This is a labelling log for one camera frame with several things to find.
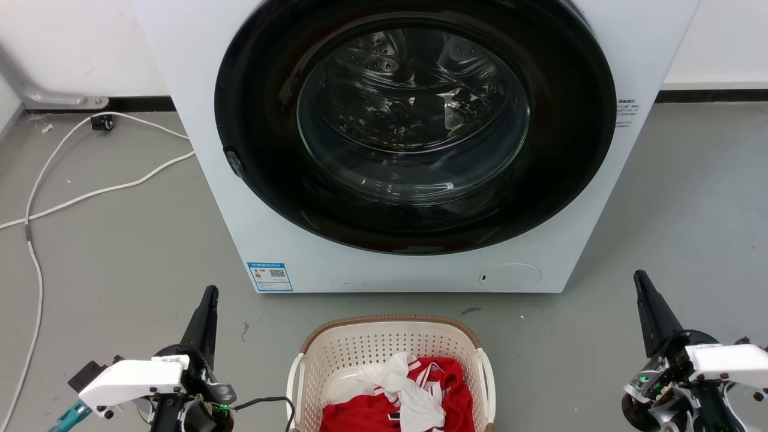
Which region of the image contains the black round washer door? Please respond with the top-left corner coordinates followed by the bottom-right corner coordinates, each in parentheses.
top-left (214, 0), bottom-right (617, 256)

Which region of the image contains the white cable with grey sleeve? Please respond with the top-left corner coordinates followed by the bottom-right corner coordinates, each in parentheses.
top-left (0, 112), bottom-right (191, 417)

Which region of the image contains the red sports jersey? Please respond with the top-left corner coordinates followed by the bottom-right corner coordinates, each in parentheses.
top-left (319, 357), bottom-right (476, 432)

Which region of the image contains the cream perforated laundry basket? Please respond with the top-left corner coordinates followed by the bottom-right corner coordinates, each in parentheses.
top-left (286, 314), bottom-right (497, 432)

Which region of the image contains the white front-load washing machine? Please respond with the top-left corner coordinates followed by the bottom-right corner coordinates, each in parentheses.
top-left (133, 0), bottom-right (701, 294)

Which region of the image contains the white crumpled garment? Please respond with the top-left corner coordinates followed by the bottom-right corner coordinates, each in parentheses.
top-left (356, 352), bottom-right (447, 432)

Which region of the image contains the grey metal pipe bracket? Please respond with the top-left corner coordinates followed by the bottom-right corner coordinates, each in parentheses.
top-left (0, 43), bottom-right (110, 111)

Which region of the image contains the long white power cable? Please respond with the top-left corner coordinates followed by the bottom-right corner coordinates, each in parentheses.
top-left (0, 150), bottom-right (197, 231)

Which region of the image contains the teal plastic connector piece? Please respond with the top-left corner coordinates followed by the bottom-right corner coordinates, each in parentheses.
top-left (48, 401), bottom-right (94, 432)

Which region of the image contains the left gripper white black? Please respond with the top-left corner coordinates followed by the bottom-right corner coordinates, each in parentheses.
top-left (68, 285), bottom-right (238, 432)

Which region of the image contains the small printed text label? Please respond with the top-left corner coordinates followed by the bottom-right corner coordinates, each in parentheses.
top-left (615, 98), bottom-right (639, 129)

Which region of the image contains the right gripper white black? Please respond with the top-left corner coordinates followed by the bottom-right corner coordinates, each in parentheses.
top-left (620, 269), bottom-right (768, 432)

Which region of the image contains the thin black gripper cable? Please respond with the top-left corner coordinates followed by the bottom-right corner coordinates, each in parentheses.
top-left (232, 396), bottom-right (296, 432)

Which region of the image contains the round white filter cover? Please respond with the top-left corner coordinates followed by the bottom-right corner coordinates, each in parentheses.
top-left (479, 263), bottom-right (542, 293)

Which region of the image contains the blue energy label sticker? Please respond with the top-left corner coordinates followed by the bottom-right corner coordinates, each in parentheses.
top-left (247, 261), bottom-right (294, 293)

